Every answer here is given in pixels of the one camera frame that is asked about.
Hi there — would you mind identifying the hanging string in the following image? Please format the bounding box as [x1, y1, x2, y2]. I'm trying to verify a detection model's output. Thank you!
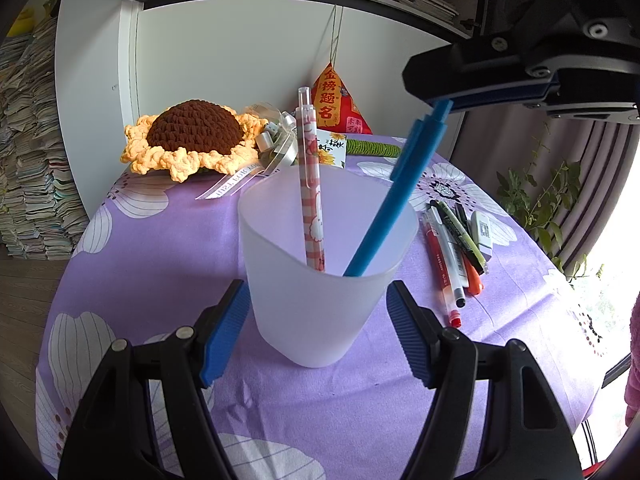
[327, 4, 346, 68]

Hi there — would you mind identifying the tall pile of books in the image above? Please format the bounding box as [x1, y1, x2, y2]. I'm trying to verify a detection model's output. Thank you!
[0, 15, 91, 261]

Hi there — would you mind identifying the red pyramid pouch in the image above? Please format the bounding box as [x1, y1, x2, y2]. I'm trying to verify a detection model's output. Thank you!
[311, 62, 373, 136]

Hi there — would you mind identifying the clear gel pen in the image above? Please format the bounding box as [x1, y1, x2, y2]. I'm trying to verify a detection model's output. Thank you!
[430, 205, 467, 308]

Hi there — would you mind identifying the orange marker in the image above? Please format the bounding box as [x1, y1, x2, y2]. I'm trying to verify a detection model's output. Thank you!
[460, 252, 485, 296]

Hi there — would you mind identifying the black pen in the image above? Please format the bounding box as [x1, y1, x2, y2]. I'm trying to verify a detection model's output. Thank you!
[455, 203, 476, 241]

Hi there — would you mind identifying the white ribbon bow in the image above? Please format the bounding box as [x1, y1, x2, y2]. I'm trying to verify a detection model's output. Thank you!
[195, 110, 301, 201]

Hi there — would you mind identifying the crochet sunflower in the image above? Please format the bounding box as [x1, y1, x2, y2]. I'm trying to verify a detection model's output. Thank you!
[120, 100, 271, 183]

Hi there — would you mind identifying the white cabinet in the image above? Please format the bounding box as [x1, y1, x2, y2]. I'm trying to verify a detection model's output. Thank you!
[55, 0, 471, 216]

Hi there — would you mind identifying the pink checked pen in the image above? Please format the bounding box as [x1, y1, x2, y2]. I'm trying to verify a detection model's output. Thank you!
[296, 87, 327, 273]

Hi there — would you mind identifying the red gel pen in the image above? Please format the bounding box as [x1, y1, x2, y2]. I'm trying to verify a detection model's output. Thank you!
[422, 210, 463, 328]

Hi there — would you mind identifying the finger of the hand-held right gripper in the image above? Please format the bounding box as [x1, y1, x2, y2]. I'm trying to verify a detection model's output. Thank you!
[522, 67, 640, 125]
[402, 15, 640, 111]

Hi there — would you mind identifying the person's pink clothing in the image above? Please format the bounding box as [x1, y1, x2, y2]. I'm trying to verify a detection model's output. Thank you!
[622, 290, 640, 431]

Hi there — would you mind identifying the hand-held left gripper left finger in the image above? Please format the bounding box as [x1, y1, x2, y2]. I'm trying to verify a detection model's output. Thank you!
[57, 279, 251, 480]

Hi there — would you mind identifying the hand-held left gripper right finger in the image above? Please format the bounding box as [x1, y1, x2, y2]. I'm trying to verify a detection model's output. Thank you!
[386, 280, 583, 480]

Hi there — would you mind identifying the green highlighter pen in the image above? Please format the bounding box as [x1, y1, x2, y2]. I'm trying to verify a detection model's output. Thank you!
[430, 200, 488, 276]

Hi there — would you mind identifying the frosted plastic cup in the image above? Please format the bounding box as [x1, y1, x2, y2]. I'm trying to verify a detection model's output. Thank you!
[237, 164, 420, 369]

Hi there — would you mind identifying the purple floral tablecloth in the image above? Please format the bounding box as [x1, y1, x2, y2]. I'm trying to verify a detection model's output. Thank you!
[35, 132, 608, 480]

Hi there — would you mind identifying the yellow object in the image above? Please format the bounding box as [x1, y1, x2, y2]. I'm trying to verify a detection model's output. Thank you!
[10, 0, 56, 36]

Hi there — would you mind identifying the sunflower print card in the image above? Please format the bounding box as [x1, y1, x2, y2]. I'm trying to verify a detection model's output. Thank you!
[315, 129, 348, 170]

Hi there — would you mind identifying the blue pen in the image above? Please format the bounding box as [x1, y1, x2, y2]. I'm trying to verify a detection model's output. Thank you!
[342, 99, 455, 278]

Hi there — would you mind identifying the stack of magazines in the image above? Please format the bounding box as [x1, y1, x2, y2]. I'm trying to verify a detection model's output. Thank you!
[380, 0, 461, 23]

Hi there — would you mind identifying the green crochet stem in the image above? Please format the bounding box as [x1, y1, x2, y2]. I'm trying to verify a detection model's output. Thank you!
[345, 137, 403, 158]

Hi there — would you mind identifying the striped curtain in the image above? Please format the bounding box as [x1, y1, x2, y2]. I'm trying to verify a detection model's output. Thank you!
[545, 120, 640, 261]

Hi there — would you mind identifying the green potted plant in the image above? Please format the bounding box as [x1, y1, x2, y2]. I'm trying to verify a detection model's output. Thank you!
[495, 135, 606, 281]

